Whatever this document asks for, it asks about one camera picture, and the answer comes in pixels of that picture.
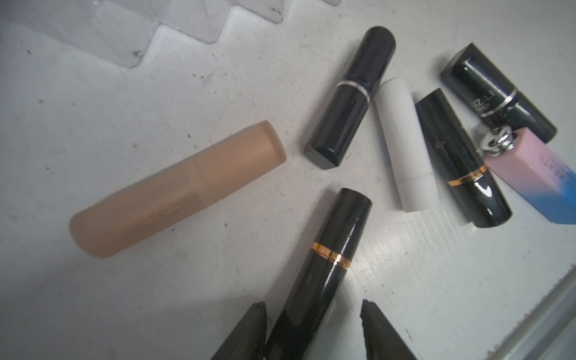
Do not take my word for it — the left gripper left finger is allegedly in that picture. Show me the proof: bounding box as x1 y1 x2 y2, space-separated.
211 301 268 360

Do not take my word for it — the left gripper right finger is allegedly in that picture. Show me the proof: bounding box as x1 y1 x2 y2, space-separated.
360 299 416 360

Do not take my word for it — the black square lipstick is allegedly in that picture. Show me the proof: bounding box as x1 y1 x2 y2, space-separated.
440 43 557 143

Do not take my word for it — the clear plastic lipstick organizer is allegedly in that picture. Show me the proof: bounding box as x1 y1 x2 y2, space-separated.
0 0 343 69

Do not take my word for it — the beige lipstick tube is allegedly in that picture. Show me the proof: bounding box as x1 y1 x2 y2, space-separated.
69 121 287 259

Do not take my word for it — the black lipstick gold band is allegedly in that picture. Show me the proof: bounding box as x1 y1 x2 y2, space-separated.
415 88 512 228

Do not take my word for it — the white lipstick tube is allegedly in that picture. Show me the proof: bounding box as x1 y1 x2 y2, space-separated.
374 77 440 212

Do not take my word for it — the pink blue gradient lipstick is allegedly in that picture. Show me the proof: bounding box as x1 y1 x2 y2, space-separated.
480 125 575 225

